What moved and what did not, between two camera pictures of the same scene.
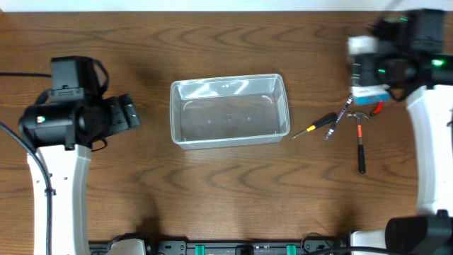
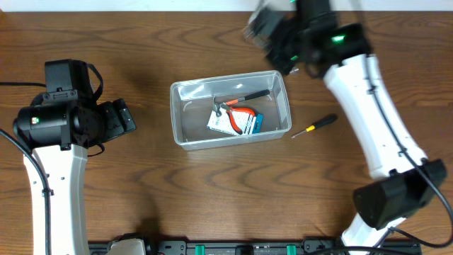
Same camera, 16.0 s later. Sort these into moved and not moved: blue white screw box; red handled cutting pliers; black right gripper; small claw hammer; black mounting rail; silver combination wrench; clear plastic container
Moved: black right gripper; blue white screw box; red handled cutting pliers; small claw hammer; silver combination wrench
Not moved: clear plastic container; black mounting rail
